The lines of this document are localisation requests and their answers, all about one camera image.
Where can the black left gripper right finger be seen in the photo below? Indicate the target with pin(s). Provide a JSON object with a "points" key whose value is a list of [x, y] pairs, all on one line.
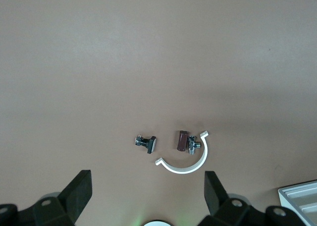
{"points": [[220, 203]]}

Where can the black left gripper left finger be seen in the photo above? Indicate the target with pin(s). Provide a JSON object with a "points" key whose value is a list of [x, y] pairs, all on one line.
{"points": [[71, 201]]}

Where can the white drawer cabinet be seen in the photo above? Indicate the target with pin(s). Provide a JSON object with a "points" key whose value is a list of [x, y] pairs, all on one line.
{"points": [[281, 193]]}

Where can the white curved pipe clamp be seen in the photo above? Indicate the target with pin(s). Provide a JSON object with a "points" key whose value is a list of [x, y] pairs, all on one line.
{"points": [[183, 171]]}

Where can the small black connector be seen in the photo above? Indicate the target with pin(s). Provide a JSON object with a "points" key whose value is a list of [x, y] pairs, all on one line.
{"points": [[151, 144]]}

